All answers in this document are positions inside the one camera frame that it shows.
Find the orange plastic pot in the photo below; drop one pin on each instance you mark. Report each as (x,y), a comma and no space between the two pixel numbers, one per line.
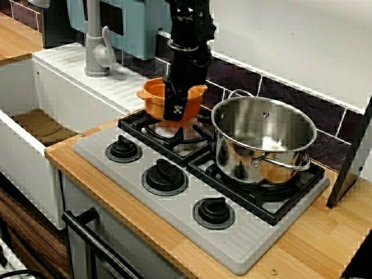
(154,101)

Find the dark tiled backsplash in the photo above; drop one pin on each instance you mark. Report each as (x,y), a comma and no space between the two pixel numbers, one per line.
(290,96)

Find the stainless steel pot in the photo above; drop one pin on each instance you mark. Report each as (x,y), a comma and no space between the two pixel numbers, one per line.
(261,136)

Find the dark slanted side panel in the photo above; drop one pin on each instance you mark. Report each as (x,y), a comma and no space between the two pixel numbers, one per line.
(351,157)

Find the grey toy faucet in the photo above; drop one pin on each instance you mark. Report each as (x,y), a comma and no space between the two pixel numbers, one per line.
(94,55)

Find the white toy sink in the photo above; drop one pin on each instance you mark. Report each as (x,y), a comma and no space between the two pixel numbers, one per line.
(72,78)

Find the white backsplash rail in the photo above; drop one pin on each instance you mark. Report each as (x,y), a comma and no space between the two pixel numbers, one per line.
(290,81)

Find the black burner grate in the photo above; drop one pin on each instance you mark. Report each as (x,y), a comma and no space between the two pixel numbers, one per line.
(261,203)
(162,142)

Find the teal toy microwave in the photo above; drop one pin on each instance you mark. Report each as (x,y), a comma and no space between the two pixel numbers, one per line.
(136,29)

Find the white oven door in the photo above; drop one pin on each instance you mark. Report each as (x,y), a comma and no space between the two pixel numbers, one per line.
(122,235)

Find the black stove knob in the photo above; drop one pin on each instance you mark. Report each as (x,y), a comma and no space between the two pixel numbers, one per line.
(213,213)
(164,177)
(123,149)

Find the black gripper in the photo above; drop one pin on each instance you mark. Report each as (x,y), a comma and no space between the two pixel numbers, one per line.
(189,69)

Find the grey toy stove plate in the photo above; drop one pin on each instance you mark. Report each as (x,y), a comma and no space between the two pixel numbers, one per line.
(232,247)

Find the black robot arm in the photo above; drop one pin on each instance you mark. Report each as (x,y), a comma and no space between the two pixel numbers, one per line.
(191,23)

